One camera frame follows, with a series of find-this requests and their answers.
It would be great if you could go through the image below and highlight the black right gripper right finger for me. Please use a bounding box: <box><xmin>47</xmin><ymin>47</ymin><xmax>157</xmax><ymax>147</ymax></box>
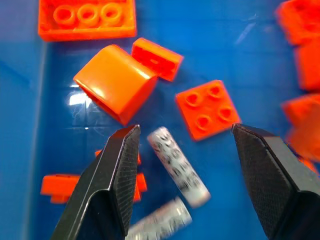
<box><xmin>231</xmin><ymin>123</ymin><xmax>320</xmax><ymax>240</ymax></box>

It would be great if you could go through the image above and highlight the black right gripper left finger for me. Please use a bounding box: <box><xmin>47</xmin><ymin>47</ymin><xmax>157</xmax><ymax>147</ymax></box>
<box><xmin>50</xmin><ymin>124</ymin><xmax>142</xmax><ymax>240</ymax></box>

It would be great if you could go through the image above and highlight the blue plastic bin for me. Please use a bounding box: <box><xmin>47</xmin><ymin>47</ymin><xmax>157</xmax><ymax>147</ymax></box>
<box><xmin>0</xmin><ymin>0</ymin><xmax>320</xmax><ymax>240</ymax></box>

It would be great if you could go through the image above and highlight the orange flat notched brick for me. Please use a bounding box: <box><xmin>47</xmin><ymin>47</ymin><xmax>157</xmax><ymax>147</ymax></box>
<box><xmin>40</xmin><ymin>149</ymin><xmax>148</xmax><ymax>204</ymax></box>

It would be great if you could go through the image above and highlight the orange building brick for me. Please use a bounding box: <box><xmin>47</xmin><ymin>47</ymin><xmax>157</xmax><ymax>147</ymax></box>
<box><xmin>293</xmin><ymin>41</ymin><xmax>320</xmax><ymax>91</ymax></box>
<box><xmin>274</xmin><ymin>0</ymin><xmax>320</xmax><ymax>46</ymax></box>
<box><xmin>281</xmin><ymin>93</ymin><xmax>320</xmax><ymax>176</ymax></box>

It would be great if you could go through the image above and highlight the white printed cylindrical battery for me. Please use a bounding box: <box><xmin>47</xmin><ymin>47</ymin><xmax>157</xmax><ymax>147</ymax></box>
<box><xmin>124</xmin><ymin>196</ymin><xmax>193</xmax><ymax>240</ymax></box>
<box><xmin>147</xmin><ymin>126</ymin><xmax>212</xmax><ymax>208</ymax></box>

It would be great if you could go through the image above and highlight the orange four-stud square brick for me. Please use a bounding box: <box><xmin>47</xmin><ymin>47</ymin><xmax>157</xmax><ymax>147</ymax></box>
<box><xmin>174</xmin><ymin>79</ymin><xmax>242</xmax><ymax>142</ymax></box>

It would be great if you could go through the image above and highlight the orange curved smooth block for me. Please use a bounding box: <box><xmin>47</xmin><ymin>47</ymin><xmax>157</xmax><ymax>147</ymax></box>
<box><xmin>73</xmin><ymin>44</ymin><xmax>158</xmax><ymax>127</ymax></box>

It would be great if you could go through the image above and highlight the orange small hollow brick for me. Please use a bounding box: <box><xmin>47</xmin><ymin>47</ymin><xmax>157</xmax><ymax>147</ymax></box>
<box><xmin>131</xmin><ymin>37</ymin><xmax>185</xmax><ymax>83</ymax></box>

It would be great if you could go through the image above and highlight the orange long brick with tubes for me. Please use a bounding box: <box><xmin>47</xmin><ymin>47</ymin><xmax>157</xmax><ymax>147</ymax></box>
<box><xmin>37</xmin><ymin>0</ymin><xmax>138</xmax><ymax>42</ymax></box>

